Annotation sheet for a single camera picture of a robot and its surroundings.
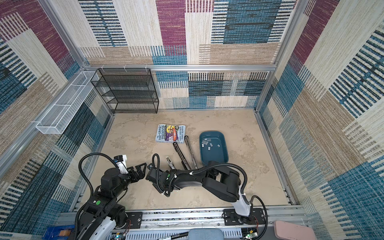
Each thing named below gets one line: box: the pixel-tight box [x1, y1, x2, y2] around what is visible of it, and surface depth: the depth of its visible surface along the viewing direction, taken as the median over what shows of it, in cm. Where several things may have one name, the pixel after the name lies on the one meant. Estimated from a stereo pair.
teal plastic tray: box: [199, 130, 229, 166], surface depth 100 cm
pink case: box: [273, 220, 318, 240], surface depth 70 cm
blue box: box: [42, 225, 76, 240], surface depth 67 cm
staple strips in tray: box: [201, 138, 221, 151], surface depth 103 cm
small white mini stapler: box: [166, 156, 177, 170], surface depth 91 cm
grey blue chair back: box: [188, 228, 224, 240], surface depth 69 cm
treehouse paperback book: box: [155, 124, 186, 144], surface depth 107 cm
